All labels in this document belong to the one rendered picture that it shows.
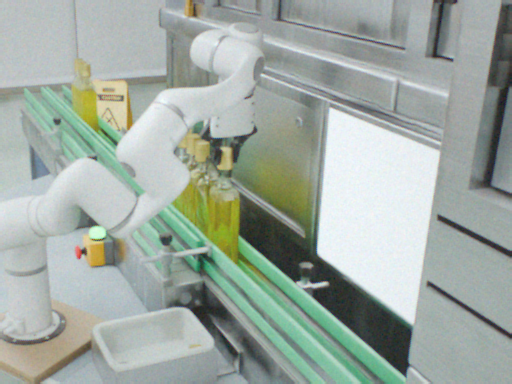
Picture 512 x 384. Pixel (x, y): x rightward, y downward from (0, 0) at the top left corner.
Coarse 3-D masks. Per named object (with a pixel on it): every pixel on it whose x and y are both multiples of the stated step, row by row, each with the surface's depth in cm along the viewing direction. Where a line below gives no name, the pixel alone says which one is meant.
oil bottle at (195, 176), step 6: (192, 174) 164; (198, 174) 162; (204, 174) 162; (192, 180) 163; (198, 180) 162; (192, 186) 164; (192, 192) 164; (192, 198) 165; (192, 204) 166; (192, 210) 166; (192, 216) 167; (192, 222) 167
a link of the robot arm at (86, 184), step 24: (72, 168) 122; (96, 168) 123; (48, 192) 124; (72, 192) 122; (96, 192) 123; (120, 192) 125; (48, 216) 126; (72, 216) 128; (96, 216) 126; (120, 216) 125
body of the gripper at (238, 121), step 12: (252, 96) 142; (240, 108) 142; (252, 108) 144; (216, 120) 142; (228, 120) 143; (240, 120) 144; (252, 120) 146; (216, 132) 144; (228, 132) 145; (240, 132) 147
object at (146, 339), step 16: (112, 320) 149; (128, 320) 149; (144, 320) 151; (160, 320) 152; (176, 320) 154; (192, 320) 149; (96, 336) 143; (112, 336) 149; (128, 336) 150; (144, 336) 152; (160, 336) 154; (176, 336) 155; (192, 336) 150; (208, 336) 143; (112, 352) 150; (128, 352) 150; (144, 352) 150; (160, 352) 150; (176, 352) 138; (192, 352) 138; (112, 368) 134; (128, 368) 134
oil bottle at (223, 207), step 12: (216, 192) 153; (228, 192) 152; (216, 204) 153; (228, 204) 153; (216, 216) 154; (228, 216) 154; (216, 228) 155; (228, 228) 155; (216, 240) 156; (228, 240) 157; (228, 252) 158
